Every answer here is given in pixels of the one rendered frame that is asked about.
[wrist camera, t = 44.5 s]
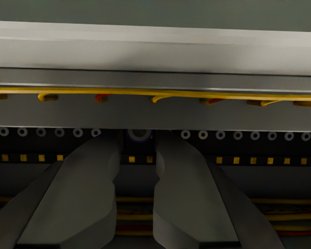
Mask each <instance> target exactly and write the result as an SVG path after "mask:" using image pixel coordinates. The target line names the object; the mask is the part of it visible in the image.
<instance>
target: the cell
mask: <svg viewBox="0 0 311 249"><path fill-rule="evenodd" d="M126 133H127V136H128V137H129V138H130V139H131V140H132V141H134V142H137V143H142V142H145V141H147V140H149V139H150V138H151V136H152V134H153V130H152V129H126Z"/></svg>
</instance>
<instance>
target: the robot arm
mask: <svg viewBox="0 0 311 249"><path fill-rule="evenodd" d="M126 146H127V133H126V129H108V130H106V131H104V132H102V133H101V134H99V135H97V136H95V137H93V138H92V139H90V140H88V141H87V142H85V143H83V144H82V145H81V146H79V147H78V148H77V149H75V150H74V151H73V152H72V153H70V154H69V155H68V156H67V157H66V158H65V159H64V160H63V161H55V162H54V163H53V164H52V165H50V166H49V167H48V168H47V169H46V170H45V171H43V172H42V173H41V174H40V175H39V176H38V177H37V178H35V179H34V180H33V181H32V182H31V183H30V184H29V185H27V186H26V187H25V188H24V189H23V190H22V191H20V192H19V193H18V194H17V195H16V196H15V197H14V198H12V199H11V200H10V201H9V202H8V203H7V204H6V205H4V206H3V207H2V208H1V209H0V249H100V248H102V247H103V246H105V245H106V244H108V243H109V242H110V241H111V240H112V239H113V237H114V235H115V230H116V220H117V205H116V194H115V186H114V184H113V180H114V178H115V177H116V176H117V175H118V174H119V172H120V164H119V155H120V153H121V152H122V151H123V150H124V149H126ZM152 149H155V151H156V166H155V171H156V173H157V175H158V176H159V178H160V180H159V182H158V183H157V184H156V185H155V191H154V211H153V236H154V239H155V240H156V241H157V242H158V243H159V244H161V245H162V246H164V247H165V248H166V249H287V248H286V246H285V244H284V243H283V241H282V239H281V238H280V236H279V235H278V233H277V232H276V231H275V229H274V228H273V226H272V225H271V224H270V222H269V221H268V220H267V218H266V217H265V216H264V215H263V213H262V212H261V211H260V210H259V209H258V208H257V207H256V205H255V204H254V203H253V202H252V201H251V200H250V199H249V198H248V197H247V196H246V195H245V194H244V193H243V192H242V191H241V189H240V188H239V187H238V186H237V185H236V184H235V183H234V182H233V181H232V180H231V179H230V178H229V177H228V176H227V175H226V174H225V173H224V172H223V170H222V169H221V168H220V167H219V166H218V165H217V164H216V163H215V162H209V161H208V160H207V159H206V158H205V157H204V156H203V155H202V154H201V153H200V152H199V151H198V150H197V149H196V148H195V147H194V146H192V145H191V144H189V143H188V142H187V141H185V140H183V139H182V138H180V137H179V136H177V135H176V134H174V133H173V132H171V131H170V130H163V129H153V140H152Z"/></svg>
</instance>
